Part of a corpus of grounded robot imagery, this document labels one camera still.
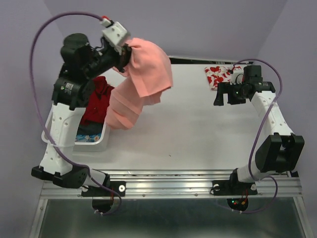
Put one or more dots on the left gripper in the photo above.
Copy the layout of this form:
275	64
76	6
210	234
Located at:
122	56

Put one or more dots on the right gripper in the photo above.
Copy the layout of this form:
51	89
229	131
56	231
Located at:
222	88

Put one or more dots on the red poppy print skirt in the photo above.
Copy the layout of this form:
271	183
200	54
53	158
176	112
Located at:
217	74

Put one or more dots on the pink skirt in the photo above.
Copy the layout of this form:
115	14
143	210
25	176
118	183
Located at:
147	75

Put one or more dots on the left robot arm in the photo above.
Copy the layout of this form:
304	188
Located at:
71	92

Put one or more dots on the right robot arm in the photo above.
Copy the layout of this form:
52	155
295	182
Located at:
281	147

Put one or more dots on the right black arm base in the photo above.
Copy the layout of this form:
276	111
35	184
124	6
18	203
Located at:
227	188

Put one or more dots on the dark red skirt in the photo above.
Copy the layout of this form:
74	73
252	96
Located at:
98	102

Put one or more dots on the light blue garment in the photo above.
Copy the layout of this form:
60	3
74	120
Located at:
88	138

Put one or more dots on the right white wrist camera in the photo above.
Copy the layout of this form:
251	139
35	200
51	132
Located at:
236	75

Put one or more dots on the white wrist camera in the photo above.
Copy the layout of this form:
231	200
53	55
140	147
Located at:
115	33
236	75

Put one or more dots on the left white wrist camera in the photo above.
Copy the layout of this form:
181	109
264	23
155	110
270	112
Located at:
115	33

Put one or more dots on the aluminium frame rail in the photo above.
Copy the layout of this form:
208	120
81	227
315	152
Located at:
196	184

